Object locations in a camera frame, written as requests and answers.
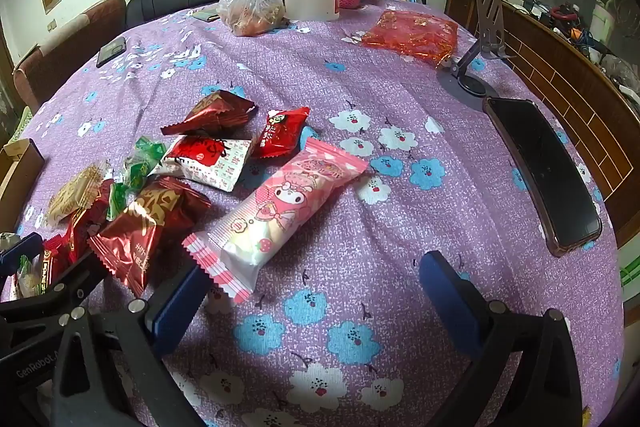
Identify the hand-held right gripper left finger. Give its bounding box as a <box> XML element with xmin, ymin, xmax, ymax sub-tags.
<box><xmin>50</xmin><ymin>264</ymin><xmax>211</xmax><ymax>427</ymax></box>

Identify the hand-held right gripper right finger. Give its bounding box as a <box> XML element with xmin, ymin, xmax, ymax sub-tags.
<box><xmin>419</xmin><ymin>251</ymin><xmax>583</xmax><ymax>427</ymax></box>

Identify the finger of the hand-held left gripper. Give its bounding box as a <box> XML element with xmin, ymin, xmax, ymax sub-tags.
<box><xmin>0</xmin><ymin>232</ymin><xmax>45</xmax><ymax>279</ymax></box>
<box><xmin>0</xmin><ymin>253</ymin><xmax>110</xmax><ymax>334</ymax></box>

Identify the long pink cartoon snack packet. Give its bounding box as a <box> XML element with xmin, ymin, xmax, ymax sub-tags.
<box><xmin>181</xmin><ymin>137</ymin><xmax>371</xmax><ymax>305</ymax></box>

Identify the small bright red snack packet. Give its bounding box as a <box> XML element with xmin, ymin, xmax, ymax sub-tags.
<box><xmin>250</xmin><ymin>106</ymin><xmax>311</xmax><ymax>159</ymax></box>

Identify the small red orange packet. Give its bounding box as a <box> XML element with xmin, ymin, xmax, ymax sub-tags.
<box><xmin>64</xmin><ymin>179</ymin><xmax>115</xmax><ymax>260</ymax></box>
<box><xmin>42</xmin><ymin>236</ymin><xmax>72</xmax><ymax>283</ymax></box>

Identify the beige cracker packet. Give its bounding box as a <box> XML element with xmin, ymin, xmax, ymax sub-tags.
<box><xmin>46</xmin><ymin>161</ymin><xmax>110</xmax><ymax>228</ymax></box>

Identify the cardboard box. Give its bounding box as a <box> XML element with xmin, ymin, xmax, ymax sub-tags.
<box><xmin>0</xmin><ymin>138</ymin><xmax>46</xmax><ymax>220</ymax></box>

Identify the dark red gold-print packet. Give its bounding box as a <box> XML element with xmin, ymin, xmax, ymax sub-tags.
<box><xmin>89</xmin><ymin>176</ymin><xmax>212</xmax><ymax>299</ymax></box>

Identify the purple floral tablecloth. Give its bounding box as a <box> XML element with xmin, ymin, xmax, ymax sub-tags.
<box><xmin>0</xmin><ymin>0</ymin><xmax>626</xmax><ymax>427</ymax></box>

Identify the green wrapped candy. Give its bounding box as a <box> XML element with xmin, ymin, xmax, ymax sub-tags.
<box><xmin>121</xmin><ymin>136</ymin><xmax>167</xmax><ymax>188</ymax></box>
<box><xmin>106</xmin><ymin>181</ymin><xmax>132</xmax><ymax>222</ymax></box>

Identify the red and white snack packet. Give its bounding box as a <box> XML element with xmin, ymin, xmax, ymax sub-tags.
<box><xmin>149</xmin><ymin>135</ymin><xmax>252</xmax><ymax>192</ymax></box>

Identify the black smartphone in clear case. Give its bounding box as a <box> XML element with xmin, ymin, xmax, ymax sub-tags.
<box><xmin>482</xmin><ymin>97</ymin><xmax>603</xmax><ymax>258</ymax></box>

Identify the dark red foil packet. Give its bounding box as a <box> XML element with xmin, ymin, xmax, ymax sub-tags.
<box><xmin>160</xmin><ymin>90</ymin><xmax>257</xmax><ymax>138</ymax></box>

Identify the brown upholstered chair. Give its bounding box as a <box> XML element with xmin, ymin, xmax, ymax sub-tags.
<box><xmin>12</xmin><ymin>0</ymin><xmax>128</xmax><ymax>114</ymax></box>

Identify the small dark phone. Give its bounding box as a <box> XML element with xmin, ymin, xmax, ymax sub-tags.
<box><xmin>96</xmin><ymin>36</ymin><xmax>127</xmax><ymax>68</ymax></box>

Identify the wooden glass cabinet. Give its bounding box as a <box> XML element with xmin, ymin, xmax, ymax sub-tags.
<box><xmin>446</xmin><ymin>0</ymin><xmax>640</xmax><ymax>249</ymax></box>

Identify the red plastic bag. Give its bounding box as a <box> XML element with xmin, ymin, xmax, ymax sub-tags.
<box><xmin>360</xmin><ymin>9</ymin><xmax>459</xmax><ymax>68</ymax></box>

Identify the grey folding phone stand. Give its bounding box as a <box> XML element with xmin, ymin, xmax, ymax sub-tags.
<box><xmin>436</xmin><ymin>0</ymin><xmax>522</xmax><ymax>111</ymax></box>

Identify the pile of assorted small items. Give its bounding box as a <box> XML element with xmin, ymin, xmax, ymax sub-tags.
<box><xmin>520</xmin><ymin>0</ymin><xmax>640</xmax><ymax>100</ymax></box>

